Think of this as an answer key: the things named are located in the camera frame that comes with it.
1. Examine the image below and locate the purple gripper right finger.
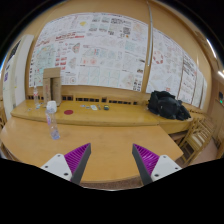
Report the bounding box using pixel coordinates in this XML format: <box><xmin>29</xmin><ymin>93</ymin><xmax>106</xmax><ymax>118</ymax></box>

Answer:
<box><xmin>132</xmin><ymin>144</ymin><xmax>181</xmax><ymax>185</ymax></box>

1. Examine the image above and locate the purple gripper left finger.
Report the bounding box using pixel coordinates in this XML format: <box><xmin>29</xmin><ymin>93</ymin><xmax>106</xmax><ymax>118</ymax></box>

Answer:
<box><xmin>42</xmin><ymin>143</ymin><xmax>91</xmax><ymax>185</ymax></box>

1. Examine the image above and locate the clear plastic water bottle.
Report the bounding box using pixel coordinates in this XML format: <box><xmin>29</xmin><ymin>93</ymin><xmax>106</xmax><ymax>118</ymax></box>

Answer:
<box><xmin>46</xmin><ymin>111</ymin><xmax>60</xmax><ymax>140</ymax></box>

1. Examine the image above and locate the red round coaster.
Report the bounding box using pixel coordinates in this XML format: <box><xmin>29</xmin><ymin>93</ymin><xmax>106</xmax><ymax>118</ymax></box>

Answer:
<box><xmin>64</xmin><ymin>110</ymin><xmax>74</xmax><ymax>115</ymax></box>

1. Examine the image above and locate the wooden chair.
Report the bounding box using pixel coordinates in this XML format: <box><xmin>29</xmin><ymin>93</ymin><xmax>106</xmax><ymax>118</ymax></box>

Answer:
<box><xmin>179</xmin><ymin>118</ymin><xmax>215</xmax><ymax>165</ymax></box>

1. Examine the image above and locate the white card on table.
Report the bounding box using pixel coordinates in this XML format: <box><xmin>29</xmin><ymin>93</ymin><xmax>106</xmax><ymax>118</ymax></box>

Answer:
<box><xmin>90</xmin><ymin>105</ymin><xmax>98</xmax><ymax>110</ymax></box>

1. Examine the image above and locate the black backpack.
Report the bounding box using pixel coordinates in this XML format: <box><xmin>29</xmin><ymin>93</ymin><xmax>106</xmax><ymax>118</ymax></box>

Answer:
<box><xmin>148</xmin><ymin>91</ymin><xmax>190</xmax><ymax>121</ymax></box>

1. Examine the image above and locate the small clear bottle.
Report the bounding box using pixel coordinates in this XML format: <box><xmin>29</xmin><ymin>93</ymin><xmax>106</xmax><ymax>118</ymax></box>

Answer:
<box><xmin>33</xmin><ymin>85</ymin><xmax>40</xmax><ymax>109</ymax></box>

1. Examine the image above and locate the brown cardboard box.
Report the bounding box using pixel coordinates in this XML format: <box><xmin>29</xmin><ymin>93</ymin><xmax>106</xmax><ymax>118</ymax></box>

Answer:
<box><xmin>43</xmin><ymin>67</ymin><xmax>62</xmax><ymax>106</ymax></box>

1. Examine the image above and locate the large poster sheet right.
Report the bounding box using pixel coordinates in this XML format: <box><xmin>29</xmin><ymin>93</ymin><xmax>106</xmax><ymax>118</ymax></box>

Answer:
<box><xmin>146</xmin><ymin>28</ymin><xmax>207</xmax><ymax>109</ymax></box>

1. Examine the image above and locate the large poster sheet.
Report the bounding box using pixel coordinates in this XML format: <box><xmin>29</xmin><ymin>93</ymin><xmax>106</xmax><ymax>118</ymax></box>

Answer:
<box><xmin>146</xmin><ymin>28</ymin><xmax>207</xmax><ymax>109</ymax></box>
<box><xmin>29</xmin><ymin>13</ymin><xmax>148</xmax><ymax>91</ymax></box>

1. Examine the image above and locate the white door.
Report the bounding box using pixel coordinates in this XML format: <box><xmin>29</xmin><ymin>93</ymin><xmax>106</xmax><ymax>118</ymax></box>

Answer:
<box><xmin>3</xmin><ymin>34</ymin><xmax>34</xmax><ymax>120</ymax></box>

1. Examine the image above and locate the large poster sheet left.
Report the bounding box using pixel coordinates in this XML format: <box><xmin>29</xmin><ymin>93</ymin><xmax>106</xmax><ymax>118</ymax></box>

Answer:
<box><xmin>29</xmin><ymin>13</ymin><xmax>148</xmax><ymax>91</ymax></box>

